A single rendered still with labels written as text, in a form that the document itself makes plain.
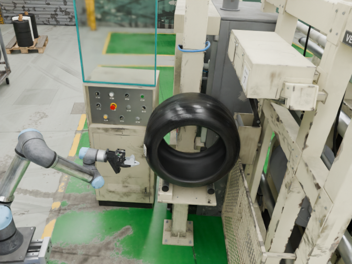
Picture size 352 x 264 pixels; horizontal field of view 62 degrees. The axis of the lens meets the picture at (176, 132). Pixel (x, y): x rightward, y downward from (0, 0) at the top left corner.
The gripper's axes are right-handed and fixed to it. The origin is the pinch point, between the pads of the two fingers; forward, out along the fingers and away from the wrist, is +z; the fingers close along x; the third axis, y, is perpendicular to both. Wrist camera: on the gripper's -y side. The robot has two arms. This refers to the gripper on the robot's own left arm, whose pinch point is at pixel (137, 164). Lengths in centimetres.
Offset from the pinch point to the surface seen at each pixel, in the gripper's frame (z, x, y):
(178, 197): 28.9, -7.0, -15.3
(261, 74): 45, -36, 81
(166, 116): 12.3, -8.2, 41.1
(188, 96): 23, 6, 48
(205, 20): 25, 26, 86
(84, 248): -35, 11, -104
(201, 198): 43.5, -7.1, -13.7
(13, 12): -500, 821, -127
